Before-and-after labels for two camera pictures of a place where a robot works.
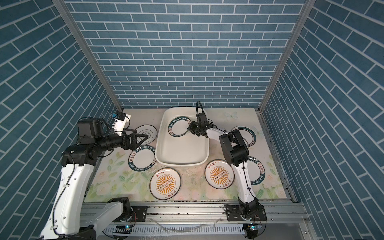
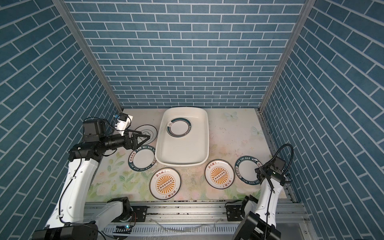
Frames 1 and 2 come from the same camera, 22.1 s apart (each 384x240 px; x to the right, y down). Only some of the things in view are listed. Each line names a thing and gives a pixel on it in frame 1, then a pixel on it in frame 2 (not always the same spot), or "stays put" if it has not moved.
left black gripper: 132,145 stays put
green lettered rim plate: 142,158 stays put
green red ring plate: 247,133 -> 179,127
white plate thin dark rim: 147,129 stays put
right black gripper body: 195,129 -> 265,168
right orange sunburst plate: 219,174 stays put
